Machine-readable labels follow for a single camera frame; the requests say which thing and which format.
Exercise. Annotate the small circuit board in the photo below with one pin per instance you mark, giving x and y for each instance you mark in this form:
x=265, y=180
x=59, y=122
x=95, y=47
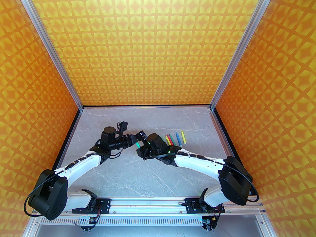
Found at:
x=206, y=221
x=91, y=220

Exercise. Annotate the red marker pen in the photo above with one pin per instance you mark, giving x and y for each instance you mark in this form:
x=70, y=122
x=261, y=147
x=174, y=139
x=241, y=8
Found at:
x=168, y=139

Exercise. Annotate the green marker pen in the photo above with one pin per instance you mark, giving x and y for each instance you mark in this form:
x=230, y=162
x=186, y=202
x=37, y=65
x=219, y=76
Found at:
x=138, y=146
x=172, y=140

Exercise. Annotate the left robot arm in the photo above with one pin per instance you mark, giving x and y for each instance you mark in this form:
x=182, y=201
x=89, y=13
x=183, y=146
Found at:
x=49, y=196

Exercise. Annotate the blue marker pen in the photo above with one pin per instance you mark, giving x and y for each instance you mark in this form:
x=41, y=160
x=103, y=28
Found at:
x=178, y=137

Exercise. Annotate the aluminium table side rail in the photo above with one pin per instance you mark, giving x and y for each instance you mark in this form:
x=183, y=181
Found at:
x=76, y=122
x=218, y=122

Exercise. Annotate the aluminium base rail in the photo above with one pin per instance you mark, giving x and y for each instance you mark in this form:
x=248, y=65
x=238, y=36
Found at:
x=148, y=204

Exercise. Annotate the aluminium frame post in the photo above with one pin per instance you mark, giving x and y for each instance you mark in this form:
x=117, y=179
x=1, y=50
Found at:
x=242, y=46
x=49, y=46

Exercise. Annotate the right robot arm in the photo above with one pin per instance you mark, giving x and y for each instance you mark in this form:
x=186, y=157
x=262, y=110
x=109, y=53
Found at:
x=234, y=181

